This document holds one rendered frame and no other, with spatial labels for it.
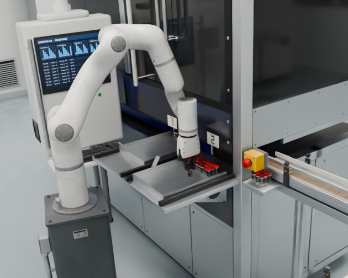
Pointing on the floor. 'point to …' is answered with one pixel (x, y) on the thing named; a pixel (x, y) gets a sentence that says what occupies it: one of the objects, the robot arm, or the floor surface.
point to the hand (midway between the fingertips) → (189, 165)
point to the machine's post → (242, 131)
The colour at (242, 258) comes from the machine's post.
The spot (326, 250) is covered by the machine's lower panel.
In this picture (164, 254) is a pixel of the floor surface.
